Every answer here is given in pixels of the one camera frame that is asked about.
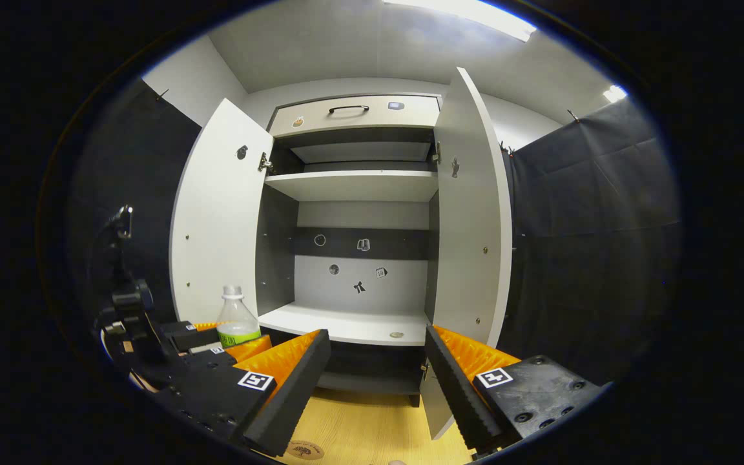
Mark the grey cabinet drawer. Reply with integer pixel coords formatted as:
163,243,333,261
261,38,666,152
269,95,441,138

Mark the green label clear bottle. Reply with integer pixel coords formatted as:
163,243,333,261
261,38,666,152
216,285,262,349

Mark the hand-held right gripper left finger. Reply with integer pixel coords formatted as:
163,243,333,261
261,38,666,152
152,329,332,458

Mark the white grey cabinet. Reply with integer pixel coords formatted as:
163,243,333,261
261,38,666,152
254,94,444,408

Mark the white cabinet shelf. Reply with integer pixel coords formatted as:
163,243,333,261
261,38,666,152
264,170,439,202

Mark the long ceiling light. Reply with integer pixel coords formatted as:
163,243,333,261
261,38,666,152
382,0,537,43

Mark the black backdrop cloth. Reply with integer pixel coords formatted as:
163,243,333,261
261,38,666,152
68,77,203,324
498,97,681,388

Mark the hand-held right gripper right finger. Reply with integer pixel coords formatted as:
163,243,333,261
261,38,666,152
422,325,607,453

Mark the white cabinet door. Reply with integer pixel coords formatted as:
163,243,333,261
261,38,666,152
170,98,276,324
420,67,513,441

